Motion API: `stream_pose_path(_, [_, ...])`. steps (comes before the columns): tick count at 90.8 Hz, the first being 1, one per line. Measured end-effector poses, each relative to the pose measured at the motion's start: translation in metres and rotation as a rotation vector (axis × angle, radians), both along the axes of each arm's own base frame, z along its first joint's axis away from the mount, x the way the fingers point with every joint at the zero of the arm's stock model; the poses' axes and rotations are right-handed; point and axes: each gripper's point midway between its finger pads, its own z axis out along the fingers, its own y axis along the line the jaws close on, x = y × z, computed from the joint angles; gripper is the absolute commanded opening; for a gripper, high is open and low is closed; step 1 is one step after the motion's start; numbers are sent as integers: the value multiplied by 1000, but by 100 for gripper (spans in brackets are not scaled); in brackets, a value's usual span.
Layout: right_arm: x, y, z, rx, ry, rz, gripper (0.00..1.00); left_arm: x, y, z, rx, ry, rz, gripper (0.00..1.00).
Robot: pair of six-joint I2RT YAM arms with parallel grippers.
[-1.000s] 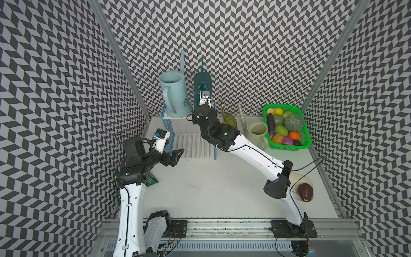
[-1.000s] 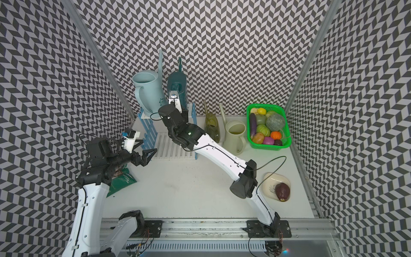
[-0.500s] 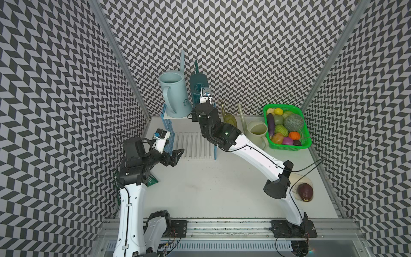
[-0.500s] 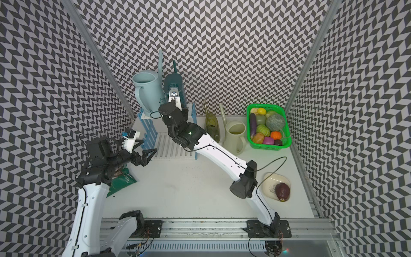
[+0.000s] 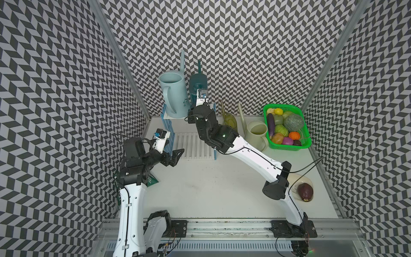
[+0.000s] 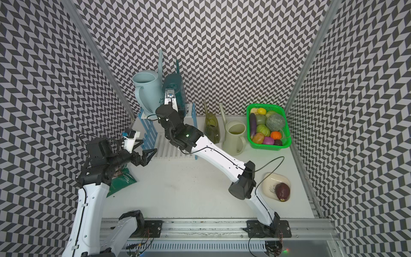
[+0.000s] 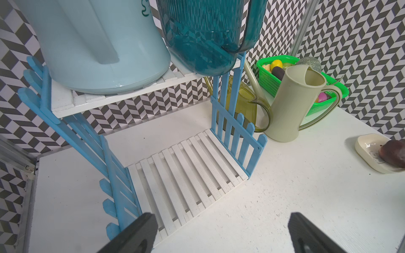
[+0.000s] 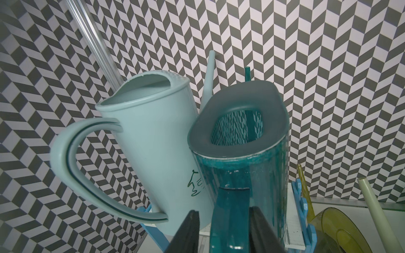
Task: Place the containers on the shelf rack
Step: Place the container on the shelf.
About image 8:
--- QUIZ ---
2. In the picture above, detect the olive green transparent watering can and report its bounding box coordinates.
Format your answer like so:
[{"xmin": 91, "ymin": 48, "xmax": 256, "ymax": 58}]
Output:
[{"xmin": 297, "ymin": 164, "xmax": 372, "ymax": 253}]

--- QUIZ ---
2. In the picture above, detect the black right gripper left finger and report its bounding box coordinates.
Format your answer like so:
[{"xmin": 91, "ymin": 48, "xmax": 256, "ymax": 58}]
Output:
[{"xmin": 165, "ymin": 210, "xmax": 200, "ymax": 253}]

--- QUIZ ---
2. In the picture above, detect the teal transparent watering can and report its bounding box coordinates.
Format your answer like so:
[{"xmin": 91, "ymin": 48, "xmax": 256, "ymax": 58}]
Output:
[{"xmin": 188, "ymin": 80, "xmax": 290, "ymax": 253}]

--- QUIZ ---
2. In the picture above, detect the blue and white wooden shelf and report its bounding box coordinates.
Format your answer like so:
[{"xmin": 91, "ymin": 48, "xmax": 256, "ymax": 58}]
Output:
[{"xmin": 138, "ymin": 179, "xmax": 317, "ymax": 253}]

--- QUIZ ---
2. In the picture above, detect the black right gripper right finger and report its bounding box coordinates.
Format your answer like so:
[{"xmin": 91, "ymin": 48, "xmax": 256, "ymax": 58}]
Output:
[{"xmin": 249, "ymin": 206, "xmax": 285, "ymax": 253}]

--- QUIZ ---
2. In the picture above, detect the aluminium corner post left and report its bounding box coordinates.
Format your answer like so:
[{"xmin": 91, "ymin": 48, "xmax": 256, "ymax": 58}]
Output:
[{"xmin": 66, "ymin": 0, "xmax": 124, "ymax": 92}]

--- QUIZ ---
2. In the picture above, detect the beige plastic watering can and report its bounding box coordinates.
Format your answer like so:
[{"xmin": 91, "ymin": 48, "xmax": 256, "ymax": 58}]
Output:
[{"xmin": 357, "ymin": 178, "xmax": 405, "ymax": 253}]

